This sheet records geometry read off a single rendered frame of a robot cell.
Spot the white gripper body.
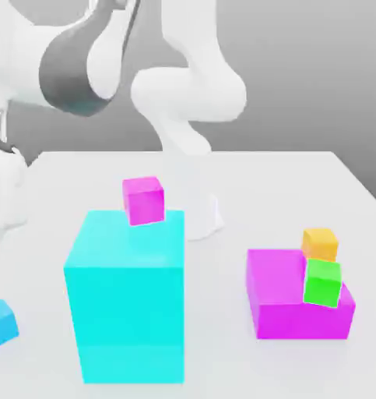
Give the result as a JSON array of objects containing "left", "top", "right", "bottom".
[{"left": 0, "top": 147, "right": 29, "bottom": 244}]

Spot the small magenta cube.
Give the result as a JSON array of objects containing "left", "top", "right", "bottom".
[{"left": 121, "top": 175, "right": 166, "bottom": 227}]

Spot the small orange cube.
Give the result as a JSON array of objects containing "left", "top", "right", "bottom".
[{"left": 300, "top": 228, "right": 339, "bottom": 263}]

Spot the small green cube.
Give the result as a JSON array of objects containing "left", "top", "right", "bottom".
[{"left": 302, "top": 257, "right": 343, "bottom": 309}]

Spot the large cyan box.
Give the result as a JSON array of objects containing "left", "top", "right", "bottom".
[{"left": 63, "top": 209, "right": 186, "bottom": 385}]

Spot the large magenta box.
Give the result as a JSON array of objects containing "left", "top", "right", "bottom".
[{"left": 245, "top": 248, "right": 357, "bottom": 341}]

